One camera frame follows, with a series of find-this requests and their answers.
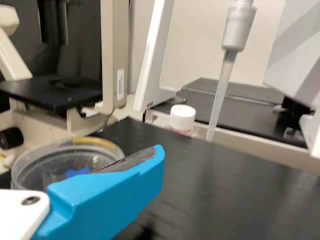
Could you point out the white pipette stand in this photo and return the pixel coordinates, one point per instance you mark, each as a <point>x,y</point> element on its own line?
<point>150,75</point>

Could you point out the white-capped bottle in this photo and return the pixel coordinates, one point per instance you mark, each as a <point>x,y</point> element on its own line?
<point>182,115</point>

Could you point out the pipette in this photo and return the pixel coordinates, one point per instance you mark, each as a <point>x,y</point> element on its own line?
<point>237,27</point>

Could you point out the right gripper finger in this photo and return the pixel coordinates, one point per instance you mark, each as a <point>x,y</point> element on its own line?
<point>105,200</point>

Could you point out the black platform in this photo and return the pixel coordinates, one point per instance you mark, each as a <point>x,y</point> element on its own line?
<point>250,120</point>
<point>225,187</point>

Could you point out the cream microscope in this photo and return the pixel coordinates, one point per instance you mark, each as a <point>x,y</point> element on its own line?
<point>115,50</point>

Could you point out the petri dish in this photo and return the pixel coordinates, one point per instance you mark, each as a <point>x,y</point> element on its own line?
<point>50,160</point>

